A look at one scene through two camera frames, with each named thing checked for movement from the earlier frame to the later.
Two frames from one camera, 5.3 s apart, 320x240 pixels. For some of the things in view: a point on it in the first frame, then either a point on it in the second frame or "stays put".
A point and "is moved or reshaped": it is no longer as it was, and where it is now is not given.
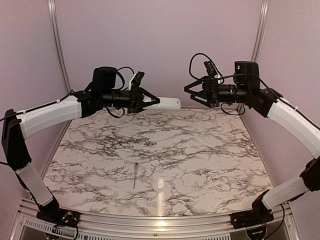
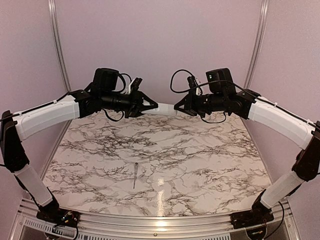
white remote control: (166, 103) is moved or reshaped
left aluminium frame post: (52, 5) stays put
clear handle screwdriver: (136, 168) stays put
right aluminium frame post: (261, 29) stays put
